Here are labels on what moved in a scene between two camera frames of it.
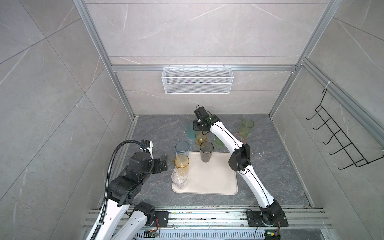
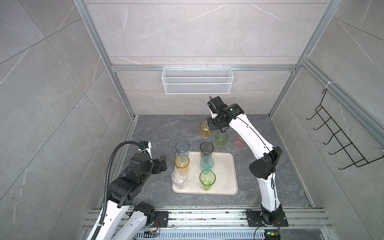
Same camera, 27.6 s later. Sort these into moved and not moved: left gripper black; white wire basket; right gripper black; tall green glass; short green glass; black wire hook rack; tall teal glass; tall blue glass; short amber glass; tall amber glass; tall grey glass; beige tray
Moved: right gripper black; tall green glass; short amber glass; tall teal glass
Not moved: left gripper black; tall blue glass; short green glass; tall grey glass; tall amber glass; black wire hook rack; white wire basket; beige tray
